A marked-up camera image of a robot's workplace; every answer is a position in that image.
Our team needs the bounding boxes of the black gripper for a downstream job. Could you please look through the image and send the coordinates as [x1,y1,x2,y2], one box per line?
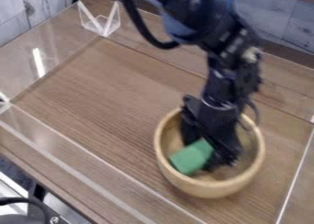
[180,95,244,173]

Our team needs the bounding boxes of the green rectangular block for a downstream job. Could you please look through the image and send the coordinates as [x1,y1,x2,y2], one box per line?
[168,140,213,175]

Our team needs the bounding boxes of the wooden bowl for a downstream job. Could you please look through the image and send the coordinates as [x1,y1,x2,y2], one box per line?
[153,108,265,199]

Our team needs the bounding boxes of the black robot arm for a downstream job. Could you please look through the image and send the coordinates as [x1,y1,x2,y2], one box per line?
[148,0,261,174]

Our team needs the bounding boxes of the black stand with cable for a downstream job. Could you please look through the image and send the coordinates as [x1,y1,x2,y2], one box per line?
[0,180,72,224]

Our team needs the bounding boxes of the clear acrylic corner bracket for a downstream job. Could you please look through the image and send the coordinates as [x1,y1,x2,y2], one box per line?
[77,1,120,38]

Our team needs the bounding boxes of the clear acrylic barrier wall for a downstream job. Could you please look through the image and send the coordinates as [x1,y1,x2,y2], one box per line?
[0,8,314,224]

